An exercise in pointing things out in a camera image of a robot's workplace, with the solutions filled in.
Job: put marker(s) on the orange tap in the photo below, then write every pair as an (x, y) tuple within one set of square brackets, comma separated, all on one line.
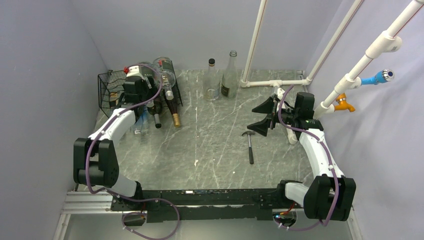
[(342, 104)]

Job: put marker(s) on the clear bottle with dark label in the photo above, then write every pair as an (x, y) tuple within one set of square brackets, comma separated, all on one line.
[(229, 81)]

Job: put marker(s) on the blue glass bottle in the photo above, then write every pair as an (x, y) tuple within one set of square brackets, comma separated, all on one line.
[(141, 125)]

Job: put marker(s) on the black handled hammer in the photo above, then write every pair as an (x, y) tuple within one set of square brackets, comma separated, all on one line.
[(249, 133)]

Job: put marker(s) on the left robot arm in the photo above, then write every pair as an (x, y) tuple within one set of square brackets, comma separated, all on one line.
[(95, 162)]

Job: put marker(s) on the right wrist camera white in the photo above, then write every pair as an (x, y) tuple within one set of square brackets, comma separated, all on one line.
[(277, 94)]

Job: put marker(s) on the clear frosted short bottle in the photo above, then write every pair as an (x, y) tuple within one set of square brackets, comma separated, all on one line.
[(211, 82)]

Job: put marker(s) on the dark bottle silver cap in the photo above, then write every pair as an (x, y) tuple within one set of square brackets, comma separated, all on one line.
[(155, 108)]

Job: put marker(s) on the amber bottle gold foil neck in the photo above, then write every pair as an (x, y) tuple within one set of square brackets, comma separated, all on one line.
[(173, 108)]

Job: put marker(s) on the blue tap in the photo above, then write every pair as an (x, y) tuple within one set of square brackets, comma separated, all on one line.
[(383, 76)]

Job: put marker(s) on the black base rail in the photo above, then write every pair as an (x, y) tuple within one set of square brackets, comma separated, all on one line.
[(208, 204)]

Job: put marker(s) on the black wire wine rack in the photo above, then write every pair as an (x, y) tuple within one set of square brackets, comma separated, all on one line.
[(111, 93)]

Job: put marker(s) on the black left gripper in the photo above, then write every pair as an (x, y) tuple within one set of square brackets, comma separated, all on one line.
[(152, 91)]

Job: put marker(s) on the white pvc pipe frame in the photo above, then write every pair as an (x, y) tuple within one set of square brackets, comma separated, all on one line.
[(389, 115)]

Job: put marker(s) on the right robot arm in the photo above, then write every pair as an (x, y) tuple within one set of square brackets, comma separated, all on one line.
[(331, 194)]

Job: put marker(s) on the clear bottle red label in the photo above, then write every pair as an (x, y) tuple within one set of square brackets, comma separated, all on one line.
[(166, 74)]

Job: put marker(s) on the clear bottle green label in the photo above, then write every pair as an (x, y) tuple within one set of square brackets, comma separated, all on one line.
[(148, 72)]

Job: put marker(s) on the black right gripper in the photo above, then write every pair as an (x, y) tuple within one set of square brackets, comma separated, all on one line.
[(262, 126)]

